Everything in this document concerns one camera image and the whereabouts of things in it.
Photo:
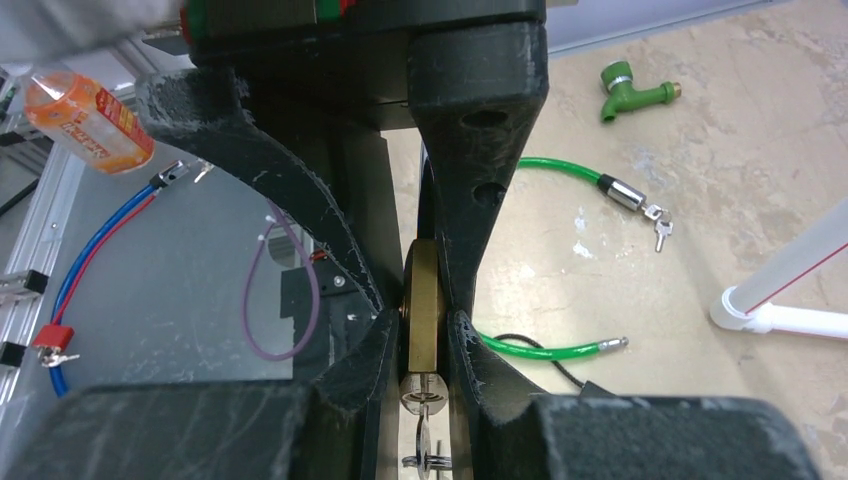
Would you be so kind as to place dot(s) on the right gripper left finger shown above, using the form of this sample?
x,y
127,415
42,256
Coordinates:
x,y
342,425

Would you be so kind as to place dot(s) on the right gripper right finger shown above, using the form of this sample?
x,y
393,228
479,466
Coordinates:
x,y
504,426

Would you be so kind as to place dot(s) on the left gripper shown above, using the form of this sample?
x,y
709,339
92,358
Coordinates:
x,y
295,108

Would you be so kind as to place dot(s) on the padlock key set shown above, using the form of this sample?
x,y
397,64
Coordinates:
x,y
423,395

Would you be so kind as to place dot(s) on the brass padlock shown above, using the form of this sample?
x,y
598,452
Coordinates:
x,y
423,306

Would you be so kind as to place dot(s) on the lock key set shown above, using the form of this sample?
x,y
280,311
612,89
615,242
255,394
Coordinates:
x,y
663,224

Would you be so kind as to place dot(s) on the green cable lock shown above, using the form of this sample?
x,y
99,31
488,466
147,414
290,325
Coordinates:
x,y
562,277

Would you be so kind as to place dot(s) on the orange plastic bottle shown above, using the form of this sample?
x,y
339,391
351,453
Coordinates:
x,y
81,115

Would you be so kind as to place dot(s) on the green pipe fitting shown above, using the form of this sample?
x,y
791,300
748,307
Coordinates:
x,y
617,81

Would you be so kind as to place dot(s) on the white pvc pipe frame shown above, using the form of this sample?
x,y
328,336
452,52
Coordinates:
x,y
748,306

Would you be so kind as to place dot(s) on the aluminium frame rail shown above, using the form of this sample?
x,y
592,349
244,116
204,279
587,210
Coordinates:
x,y
31,294

